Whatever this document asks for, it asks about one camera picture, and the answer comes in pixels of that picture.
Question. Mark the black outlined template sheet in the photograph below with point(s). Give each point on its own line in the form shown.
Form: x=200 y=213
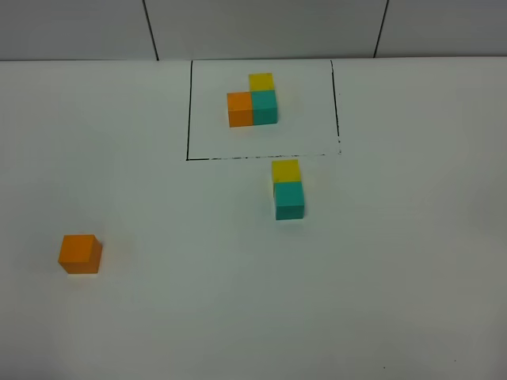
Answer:
x=307 y=123

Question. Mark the template orange cube block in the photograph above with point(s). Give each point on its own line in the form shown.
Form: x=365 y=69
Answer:
x=240 y=109

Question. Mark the template teal cube block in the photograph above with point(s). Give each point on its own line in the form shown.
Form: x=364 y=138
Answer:
x=265 y=107

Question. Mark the template yellow cube block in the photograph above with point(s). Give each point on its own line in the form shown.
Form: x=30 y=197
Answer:
x=261 y=82

